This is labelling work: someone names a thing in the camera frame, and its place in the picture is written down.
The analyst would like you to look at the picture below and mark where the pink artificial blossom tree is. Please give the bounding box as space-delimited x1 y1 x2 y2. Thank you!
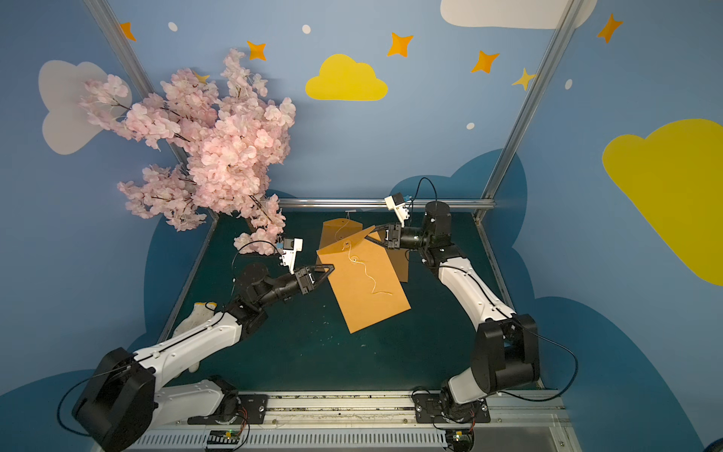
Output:
79 49 297 255

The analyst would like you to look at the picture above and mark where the back horizontal aluminium bar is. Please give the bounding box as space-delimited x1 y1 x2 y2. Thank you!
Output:
279 198 495 211

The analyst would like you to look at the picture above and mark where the left green circuit board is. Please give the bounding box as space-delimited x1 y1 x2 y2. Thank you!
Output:
203 429 242 451

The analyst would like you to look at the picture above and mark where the left side table rail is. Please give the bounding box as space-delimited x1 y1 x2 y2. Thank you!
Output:
130 220 215 351

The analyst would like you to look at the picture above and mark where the diagonal aluminium bar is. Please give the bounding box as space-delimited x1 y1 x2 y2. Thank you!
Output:
474 0 587 226
84 0 190 166

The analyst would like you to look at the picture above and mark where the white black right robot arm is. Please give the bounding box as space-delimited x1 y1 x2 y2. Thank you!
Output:
374 193 540 411

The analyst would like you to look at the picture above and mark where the kraft paper file bag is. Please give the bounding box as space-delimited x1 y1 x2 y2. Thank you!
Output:
319 218 363 249
382 247 410 283
317 226 410 333

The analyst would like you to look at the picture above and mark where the table rail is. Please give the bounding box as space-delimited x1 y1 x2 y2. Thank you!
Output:
130 220 215 351
473 218 546 390

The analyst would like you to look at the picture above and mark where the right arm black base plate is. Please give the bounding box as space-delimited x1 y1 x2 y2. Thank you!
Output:
410 390 491 424

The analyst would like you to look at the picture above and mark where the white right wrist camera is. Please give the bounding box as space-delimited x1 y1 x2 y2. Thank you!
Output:
384 193 410 227

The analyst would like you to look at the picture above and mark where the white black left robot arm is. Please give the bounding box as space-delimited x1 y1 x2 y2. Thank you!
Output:
72 264 334 451

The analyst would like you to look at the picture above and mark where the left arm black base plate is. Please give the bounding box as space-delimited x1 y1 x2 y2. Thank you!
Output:
188 394 269 426

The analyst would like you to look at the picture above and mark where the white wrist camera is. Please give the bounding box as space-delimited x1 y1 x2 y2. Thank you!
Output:
276 238 303 274
384 193 410 227

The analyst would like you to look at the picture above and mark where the aluminium front mounting rail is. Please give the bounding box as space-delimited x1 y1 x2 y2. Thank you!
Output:
130 390 582 451

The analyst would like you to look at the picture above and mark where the right side table rail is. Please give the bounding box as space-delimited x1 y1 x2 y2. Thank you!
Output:
473 218 546 390

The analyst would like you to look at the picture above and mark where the right round circuit board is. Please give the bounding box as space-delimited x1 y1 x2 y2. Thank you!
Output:
444 429 474 452

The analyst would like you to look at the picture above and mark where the white work glove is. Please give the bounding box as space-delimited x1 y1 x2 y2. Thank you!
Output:
171 301 218 338

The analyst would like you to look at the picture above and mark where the left diagonal aluminium bar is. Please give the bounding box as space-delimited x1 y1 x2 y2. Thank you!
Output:
84 0 190 166

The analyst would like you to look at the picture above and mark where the right diagonal aluminium bar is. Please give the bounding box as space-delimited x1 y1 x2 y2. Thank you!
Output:
474 0 587 226

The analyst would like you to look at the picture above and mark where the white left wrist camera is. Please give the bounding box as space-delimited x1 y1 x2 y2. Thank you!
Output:
276 238 303 274

